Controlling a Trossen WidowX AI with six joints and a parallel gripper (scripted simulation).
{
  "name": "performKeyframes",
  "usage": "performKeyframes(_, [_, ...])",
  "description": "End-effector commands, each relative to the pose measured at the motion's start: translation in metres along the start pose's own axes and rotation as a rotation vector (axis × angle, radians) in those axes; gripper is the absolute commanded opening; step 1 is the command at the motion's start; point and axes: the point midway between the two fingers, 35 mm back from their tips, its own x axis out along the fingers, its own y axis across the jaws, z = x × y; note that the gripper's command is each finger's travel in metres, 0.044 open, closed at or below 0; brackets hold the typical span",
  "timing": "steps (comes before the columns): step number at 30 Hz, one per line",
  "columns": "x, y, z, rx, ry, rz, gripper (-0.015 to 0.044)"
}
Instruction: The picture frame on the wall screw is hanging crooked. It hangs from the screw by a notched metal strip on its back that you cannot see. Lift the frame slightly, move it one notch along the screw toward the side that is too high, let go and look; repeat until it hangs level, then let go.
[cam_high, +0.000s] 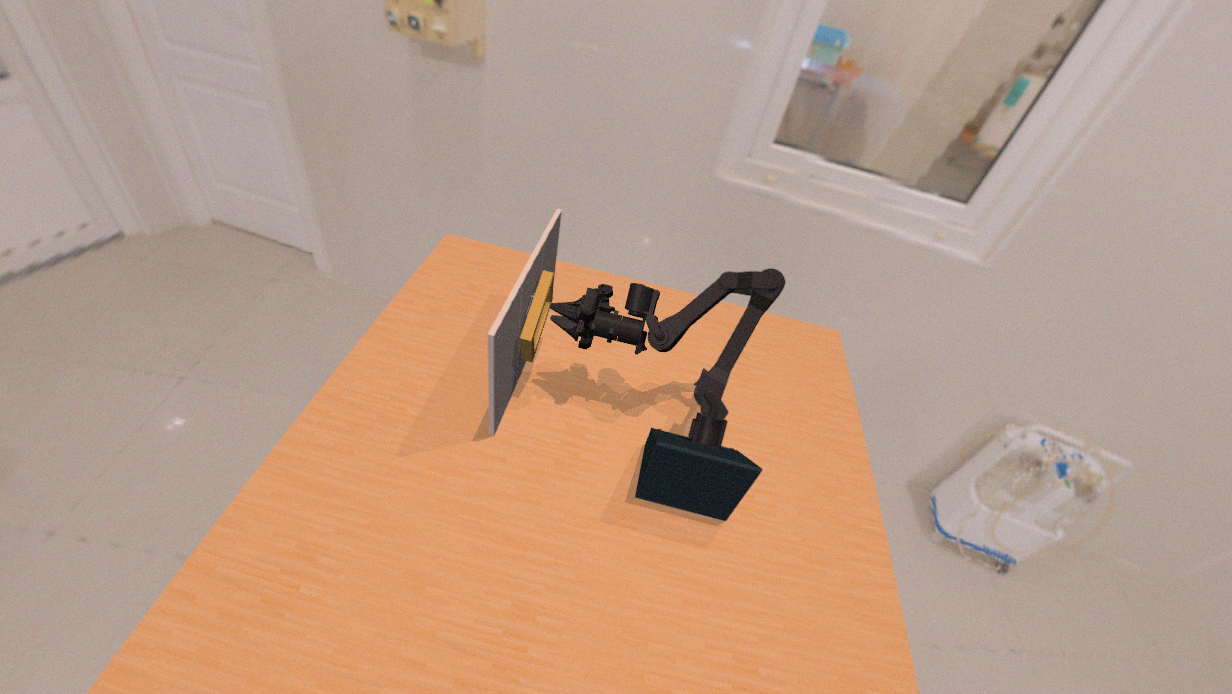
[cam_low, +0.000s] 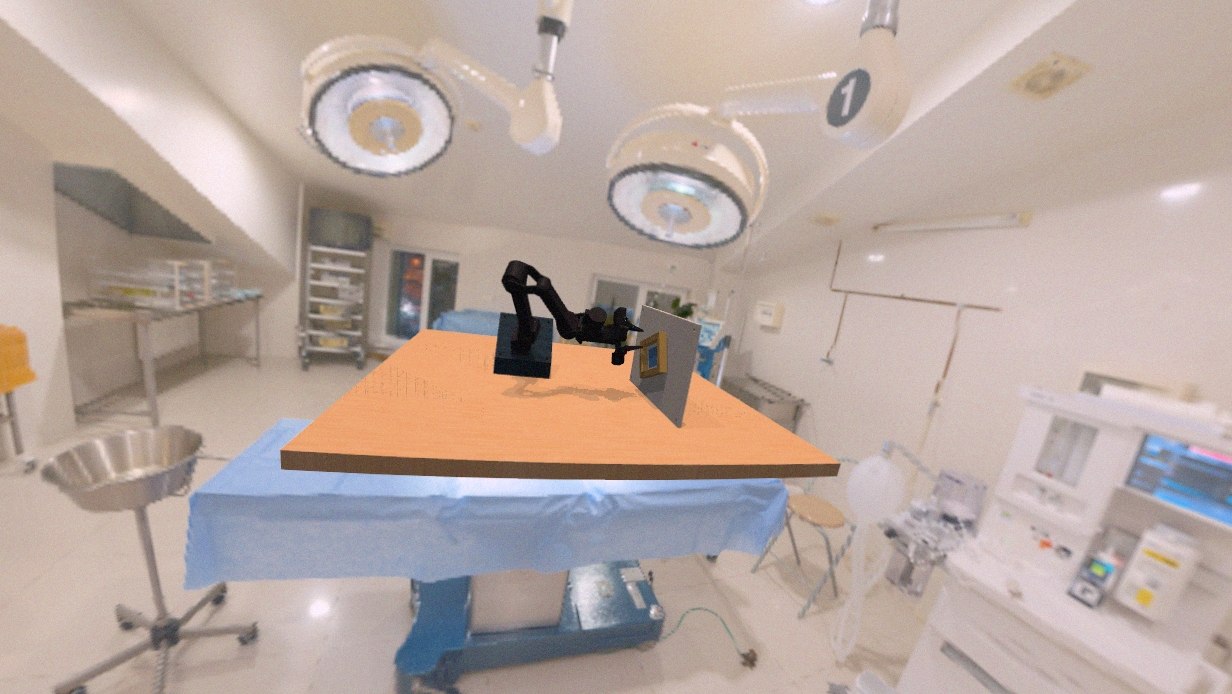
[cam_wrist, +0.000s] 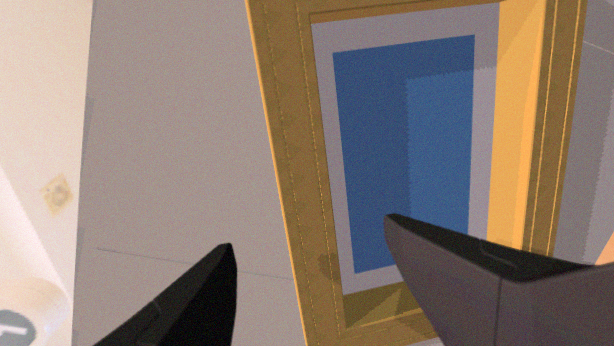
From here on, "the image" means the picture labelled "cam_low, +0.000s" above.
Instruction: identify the grey wall panel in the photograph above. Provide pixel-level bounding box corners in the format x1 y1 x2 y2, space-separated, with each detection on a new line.
630 304 702 428

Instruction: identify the gold picture frame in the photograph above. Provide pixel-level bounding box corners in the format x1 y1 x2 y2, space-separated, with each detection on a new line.
639 332 667 378

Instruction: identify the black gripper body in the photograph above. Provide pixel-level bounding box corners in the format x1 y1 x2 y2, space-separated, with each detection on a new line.
598 307 626 365

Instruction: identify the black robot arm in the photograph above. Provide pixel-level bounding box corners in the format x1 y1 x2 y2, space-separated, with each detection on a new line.
501 260 630 356

